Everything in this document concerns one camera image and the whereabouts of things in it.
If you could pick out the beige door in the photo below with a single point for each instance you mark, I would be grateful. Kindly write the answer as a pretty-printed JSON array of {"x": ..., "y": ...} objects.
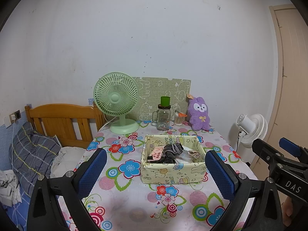
[{"x": 289, "y": 115}]

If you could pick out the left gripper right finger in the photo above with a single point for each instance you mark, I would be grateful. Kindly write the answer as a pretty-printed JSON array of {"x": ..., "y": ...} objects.
[{"x": 265, "y": 213}]

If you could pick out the glass mason jar mug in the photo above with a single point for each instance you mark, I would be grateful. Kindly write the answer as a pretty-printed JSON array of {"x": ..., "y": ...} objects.
[{"x": 161, "y": 117}]

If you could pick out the yellow cartoon fabric basket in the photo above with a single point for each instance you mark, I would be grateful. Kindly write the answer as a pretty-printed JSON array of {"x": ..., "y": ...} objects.
[{"x": 172, "y": 173}]

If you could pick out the wall power socket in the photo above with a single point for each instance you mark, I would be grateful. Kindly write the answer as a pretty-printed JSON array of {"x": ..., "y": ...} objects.
[{"x": 15, "y": 116}]

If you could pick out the floral tablecloth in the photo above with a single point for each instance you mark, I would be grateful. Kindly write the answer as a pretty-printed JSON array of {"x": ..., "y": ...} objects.
[{"x": 121, "y": 201}]

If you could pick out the green plastic cup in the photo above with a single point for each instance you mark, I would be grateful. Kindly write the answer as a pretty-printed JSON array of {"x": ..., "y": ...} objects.
[{"x": 165, "y": 101}]

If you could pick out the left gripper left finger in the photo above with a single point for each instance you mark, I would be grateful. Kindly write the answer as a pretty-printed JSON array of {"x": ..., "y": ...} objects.
[{"x": 44, "y": 211}]

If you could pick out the brown cloth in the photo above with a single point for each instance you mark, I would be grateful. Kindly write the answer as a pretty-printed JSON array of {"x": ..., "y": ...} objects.
[{"x": 193, "y": 154}]

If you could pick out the grey plaid pillow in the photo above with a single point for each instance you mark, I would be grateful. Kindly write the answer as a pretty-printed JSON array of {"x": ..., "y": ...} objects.
[{"x": 31, "y": 155}]

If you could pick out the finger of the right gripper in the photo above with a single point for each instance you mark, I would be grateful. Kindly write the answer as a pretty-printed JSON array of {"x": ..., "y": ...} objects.
[
  {"x": 268, "y": 154},
  {"x": 295, "y": 150}
]

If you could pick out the white crumpled cloth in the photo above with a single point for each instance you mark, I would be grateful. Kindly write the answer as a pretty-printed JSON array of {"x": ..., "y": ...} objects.
[{"x": 9, "y": 188}]

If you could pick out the white pillow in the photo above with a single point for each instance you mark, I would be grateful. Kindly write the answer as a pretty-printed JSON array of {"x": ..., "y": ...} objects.
[{"x": 66, "y": 160}]

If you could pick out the pink tissue pack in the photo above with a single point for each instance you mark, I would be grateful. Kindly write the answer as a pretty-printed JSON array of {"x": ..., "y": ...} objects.
[{"x": 156, "y": 154}]

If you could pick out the cotton swab container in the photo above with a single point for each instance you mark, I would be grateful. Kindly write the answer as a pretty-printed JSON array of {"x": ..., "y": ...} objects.
[{"x": 179, "y": 118}]

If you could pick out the green desk fan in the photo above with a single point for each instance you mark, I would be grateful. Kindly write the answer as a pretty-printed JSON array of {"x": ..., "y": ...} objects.
[{"x": 116, "y": 94}]

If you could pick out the purple plush bunny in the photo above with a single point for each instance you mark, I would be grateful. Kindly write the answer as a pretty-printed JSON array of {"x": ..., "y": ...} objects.
[{"x": 198, "y": 113}]

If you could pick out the dark grey knit cloth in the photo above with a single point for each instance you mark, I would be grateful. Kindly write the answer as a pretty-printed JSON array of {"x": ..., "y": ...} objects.
[{"x": 172, "y": 150}]

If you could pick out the green cartoon puzzle board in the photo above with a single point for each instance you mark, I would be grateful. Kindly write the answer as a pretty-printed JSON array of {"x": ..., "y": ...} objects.
[{"x": 152, "y": 89}]

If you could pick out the white standing fan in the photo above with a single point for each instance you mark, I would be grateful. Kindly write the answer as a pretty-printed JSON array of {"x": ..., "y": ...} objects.
[{"x": 253, "y": 127}]

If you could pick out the wooden bed headboard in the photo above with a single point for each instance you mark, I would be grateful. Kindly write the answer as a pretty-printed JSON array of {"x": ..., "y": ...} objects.
[{"x": 69, "y": 122}]

